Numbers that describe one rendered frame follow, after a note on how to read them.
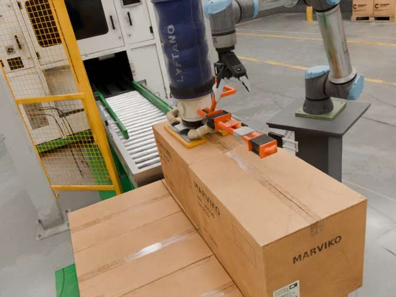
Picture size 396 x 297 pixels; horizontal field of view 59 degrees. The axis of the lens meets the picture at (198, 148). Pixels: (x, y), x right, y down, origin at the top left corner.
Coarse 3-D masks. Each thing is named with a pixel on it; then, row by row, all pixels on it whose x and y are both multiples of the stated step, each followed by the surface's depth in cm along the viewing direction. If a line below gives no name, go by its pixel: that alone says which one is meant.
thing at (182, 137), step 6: (168, 126) 191; (174, 132) 182; (186, 132) 173; (180, 138) 173; (186, 138) 171; (198, 138) 169; (204, 138) 169; (186, 144) 167; (192, 144) 166; (198, 144) 168
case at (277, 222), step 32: (224, 160) 150; (256, 160) 146; (288, 160) 141; (224, 192) 129; (256, 192) 125; (288, 192) 122; (320, 192) 119; (352, 192) 116; (224, 224) 129; (256, 224) 110; (288, 224) 107; (320, 224) 107; (352, 224) 114; (224, 256) 144; (256, 256) 107; (288, 256) 107; (320, 256) 113; (352, 256) 120; (256, 288) 117; (288, 288) 113; (320, 288) 119; (352, 288) 127
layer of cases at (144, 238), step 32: (128, 192) 218; (160, 192) 212; (96, 224) 193; (128, 224) 188; (160, 224) 184; (192, 224) 181; (96, 256) 169; (128, 256) 165; (160, 256) 162; (192, 256) 158; (96, 288) 151; (128, 288) 148; (160, 288) 145; (192, 288) 142; (224, 288) 139
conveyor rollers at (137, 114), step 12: (120, 96) 425; (132, 96) 413; (120, 108) 376; (132, 108) 371; (144, 108) 367; (156, 108) 354; (108, 120) 348; (120, 120) 343; (132, 120) 338; (144, 120) 333; (156, 120) 328; (120, 132) 312; (132, 132) 313; (144, 132) 308; (132, 144) 288; (144, 144) 283; (132, 156) 264; (144, 156) 259; (156, 156) 260; (144, 168) 242
